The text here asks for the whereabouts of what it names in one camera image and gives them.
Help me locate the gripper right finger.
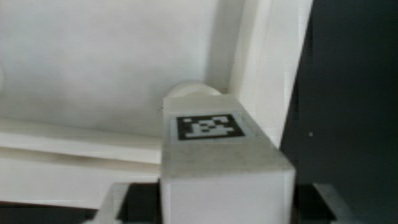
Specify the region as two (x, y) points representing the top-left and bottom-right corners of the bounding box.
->
(294, 183), (360, 224)

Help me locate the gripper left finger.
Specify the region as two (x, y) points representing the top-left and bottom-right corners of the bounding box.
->
(95, 183), (162, 224)

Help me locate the white table leg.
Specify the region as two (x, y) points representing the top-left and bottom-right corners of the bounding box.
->
(161, 82), (296, 224)

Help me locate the white square table top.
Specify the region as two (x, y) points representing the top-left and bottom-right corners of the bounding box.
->
(0, 0), (315, 208)

